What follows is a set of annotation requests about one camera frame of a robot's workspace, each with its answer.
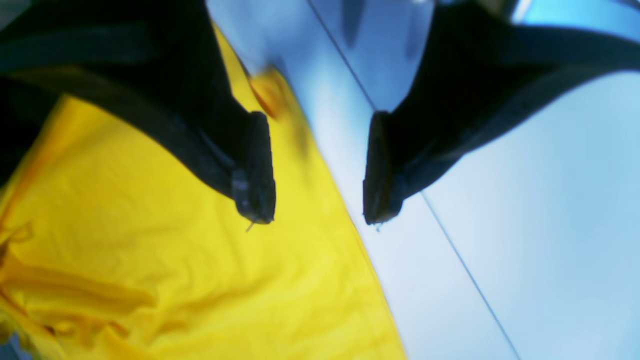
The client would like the yellow t-shirt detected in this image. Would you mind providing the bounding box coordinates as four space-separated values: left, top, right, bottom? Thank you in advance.
1 30 407 360

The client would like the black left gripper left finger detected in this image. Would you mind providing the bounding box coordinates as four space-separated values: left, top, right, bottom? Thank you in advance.
0 0 276 224

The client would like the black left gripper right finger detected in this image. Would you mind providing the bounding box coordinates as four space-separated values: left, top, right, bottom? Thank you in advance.
363 0 640 225

